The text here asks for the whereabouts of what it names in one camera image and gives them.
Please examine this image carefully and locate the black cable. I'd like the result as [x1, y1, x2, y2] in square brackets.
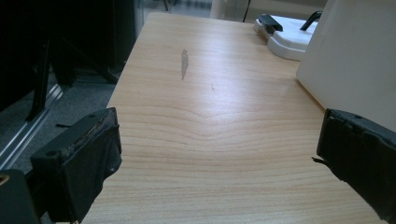
[242, 0, 252, 23]

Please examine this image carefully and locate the black metal stand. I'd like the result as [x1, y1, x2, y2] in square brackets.
[25, 36, 120, 122]

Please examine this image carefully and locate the white box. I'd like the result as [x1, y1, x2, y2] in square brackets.
[295, 0, 396, 133]

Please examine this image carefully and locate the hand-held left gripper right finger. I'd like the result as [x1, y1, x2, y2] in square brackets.
[312, 108, 396, 224]

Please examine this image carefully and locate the white power strip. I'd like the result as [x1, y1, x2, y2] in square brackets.
[253, 14, 319, 62]

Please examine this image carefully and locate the aluminium floor rail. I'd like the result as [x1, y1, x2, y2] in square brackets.
[0, 83, 64, 171]

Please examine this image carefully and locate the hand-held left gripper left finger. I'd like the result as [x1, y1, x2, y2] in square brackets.
[29, 106, 123, 224]

